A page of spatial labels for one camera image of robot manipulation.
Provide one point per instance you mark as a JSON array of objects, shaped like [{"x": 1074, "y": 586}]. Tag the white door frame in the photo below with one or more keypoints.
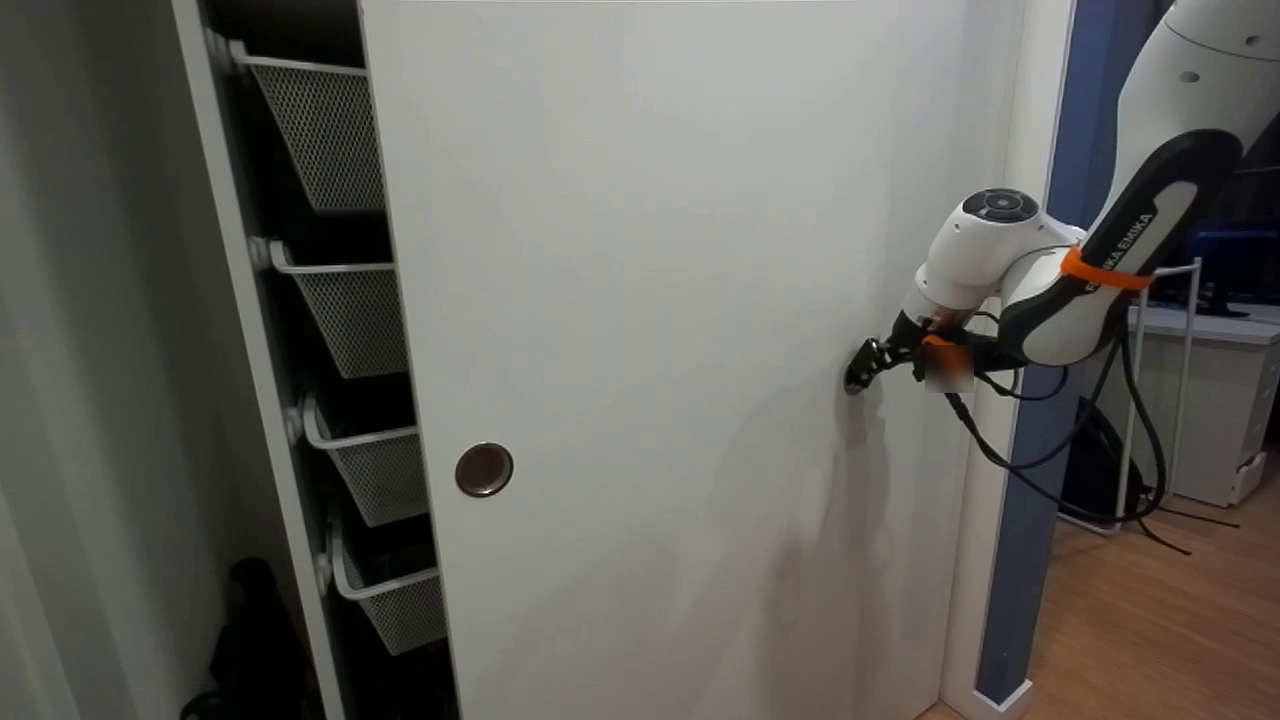
[{"x": 1015, "y": 134}]

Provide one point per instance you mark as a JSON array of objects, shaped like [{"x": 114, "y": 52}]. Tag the black bag on floor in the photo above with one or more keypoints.
[{"x": 1102, "y": 467}]

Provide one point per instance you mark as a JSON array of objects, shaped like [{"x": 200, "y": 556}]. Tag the blue partition panel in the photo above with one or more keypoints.
[{"x": 1023, "y": 561}]

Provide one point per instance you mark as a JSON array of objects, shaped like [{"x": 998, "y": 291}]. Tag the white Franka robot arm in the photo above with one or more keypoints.
[{"x": 985, "y": 255}]

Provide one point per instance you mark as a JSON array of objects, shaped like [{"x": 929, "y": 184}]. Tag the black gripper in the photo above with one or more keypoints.
[{"x": 907, "y": 350}]

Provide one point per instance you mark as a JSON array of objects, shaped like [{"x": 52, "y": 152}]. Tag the dark bag in closet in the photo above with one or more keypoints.
[{"x": 262, "y": 640}]

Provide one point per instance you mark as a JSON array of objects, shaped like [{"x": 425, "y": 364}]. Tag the white cabinet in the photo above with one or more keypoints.
[{"x": 1227, "y": 400}]

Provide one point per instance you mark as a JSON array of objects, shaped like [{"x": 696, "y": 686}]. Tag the white closet side upright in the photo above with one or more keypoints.
[{"x": 231, "y": 173}]

